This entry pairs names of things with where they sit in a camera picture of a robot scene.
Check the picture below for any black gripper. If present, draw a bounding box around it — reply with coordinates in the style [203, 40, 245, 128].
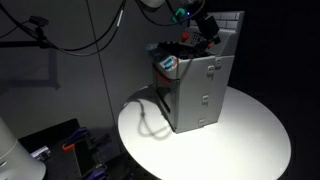
[195, 13, 223, 46]

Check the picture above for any black stove keypad display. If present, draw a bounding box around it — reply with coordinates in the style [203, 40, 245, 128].
[190, 31, 206, 46]

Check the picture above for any black stove burner grate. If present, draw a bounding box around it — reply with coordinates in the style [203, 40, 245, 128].
[157, 41, 208, 60]

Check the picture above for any blue stove knob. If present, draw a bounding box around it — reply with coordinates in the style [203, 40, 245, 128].
[160, 55, 179, 71]

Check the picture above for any grey toy stove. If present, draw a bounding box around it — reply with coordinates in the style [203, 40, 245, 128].
[145, 10, 246, 135]

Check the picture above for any teal plastic clip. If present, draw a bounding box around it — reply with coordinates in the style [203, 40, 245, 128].
[171, 7, 186, 24]

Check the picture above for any black clamp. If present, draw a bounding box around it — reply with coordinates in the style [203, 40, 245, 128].
[89, 132, 113, 148]

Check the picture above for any silver metal block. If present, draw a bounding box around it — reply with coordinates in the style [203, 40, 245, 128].
[30, 146, 52, 162]

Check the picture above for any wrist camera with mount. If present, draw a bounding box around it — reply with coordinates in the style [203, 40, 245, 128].
[185, 0, 206, 19]

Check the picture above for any black cable with white sleeve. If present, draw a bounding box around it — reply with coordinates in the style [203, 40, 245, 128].
[46, 0, 128, 54]

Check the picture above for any long black cable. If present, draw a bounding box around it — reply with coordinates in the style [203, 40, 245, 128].
[0, 0, 128, 58]

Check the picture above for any purple handled spring clamp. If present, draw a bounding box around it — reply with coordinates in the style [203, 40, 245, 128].
[61, 125, 90, 153]
[84, 164, 108, 180]

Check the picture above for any black camera on mount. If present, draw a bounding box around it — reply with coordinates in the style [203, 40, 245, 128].
[27, 14, 50, 28]

